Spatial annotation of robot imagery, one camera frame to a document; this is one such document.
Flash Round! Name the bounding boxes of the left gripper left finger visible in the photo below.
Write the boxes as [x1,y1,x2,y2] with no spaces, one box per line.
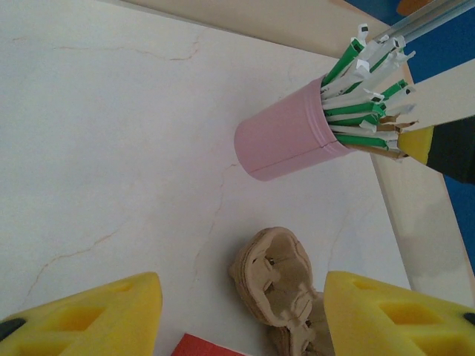
[0,272,163,356]

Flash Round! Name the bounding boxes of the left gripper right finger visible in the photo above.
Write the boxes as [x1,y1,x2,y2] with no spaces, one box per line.
[324,270,475,356]

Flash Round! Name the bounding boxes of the red white paper bag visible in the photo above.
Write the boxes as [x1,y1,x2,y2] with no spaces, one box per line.
[172,332,246,356]

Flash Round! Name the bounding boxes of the green white wrapped straw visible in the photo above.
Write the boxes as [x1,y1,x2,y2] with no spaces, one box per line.
[322,24,370,86]
[326,103,387,122]

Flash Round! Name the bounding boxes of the brown pulp cup carrier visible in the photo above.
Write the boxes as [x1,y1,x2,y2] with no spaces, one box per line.
[228,226,335,356]

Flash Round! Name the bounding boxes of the pink straw holder cup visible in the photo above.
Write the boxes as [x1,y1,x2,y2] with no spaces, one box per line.
[233,76,352,182]

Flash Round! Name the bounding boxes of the aluminium frame post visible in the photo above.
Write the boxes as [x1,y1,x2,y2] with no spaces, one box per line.
[370,0,475,47]

